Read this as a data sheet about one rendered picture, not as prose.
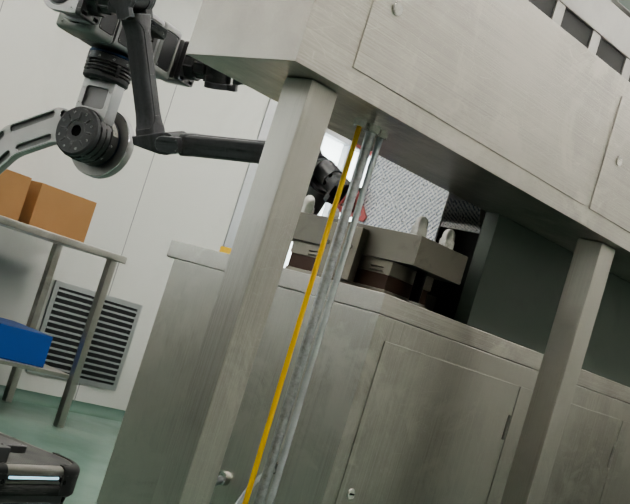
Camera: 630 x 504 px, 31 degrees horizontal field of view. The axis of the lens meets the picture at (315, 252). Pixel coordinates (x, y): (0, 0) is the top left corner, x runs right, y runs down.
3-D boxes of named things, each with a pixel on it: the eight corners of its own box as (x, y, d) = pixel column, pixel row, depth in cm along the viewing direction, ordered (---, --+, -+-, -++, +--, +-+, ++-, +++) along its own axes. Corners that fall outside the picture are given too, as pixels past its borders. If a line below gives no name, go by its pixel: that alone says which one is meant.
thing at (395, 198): (350, 242, 258) (374, 165, 260) (430, 259, 242) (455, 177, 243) (349, 241, 258) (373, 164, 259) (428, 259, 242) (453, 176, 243)
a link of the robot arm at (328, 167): (319, 155, 267) (336, 159, 271) (304, 178, 270) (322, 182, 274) (332, 171, 263) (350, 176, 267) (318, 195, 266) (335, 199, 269)
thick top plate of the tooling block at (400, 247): (321, 253, 258) (329, 227, 258) (460, 285, 230) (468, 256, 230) (273, 234, 246) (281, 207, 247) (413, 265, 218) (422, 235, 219)
